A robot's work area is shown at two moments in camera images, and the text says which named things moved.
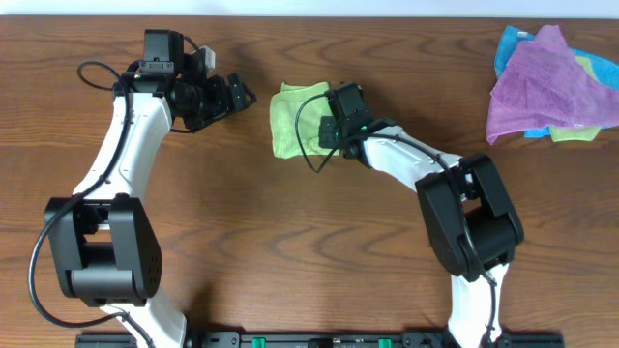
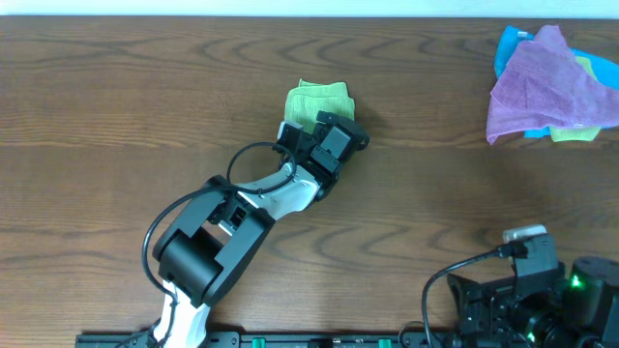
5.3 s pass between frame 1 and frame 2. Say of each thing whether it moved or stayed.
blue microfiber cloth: stayed
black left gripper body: moved
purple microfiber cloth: stayed
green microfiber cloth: moved
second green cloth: stayed
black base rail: stayed
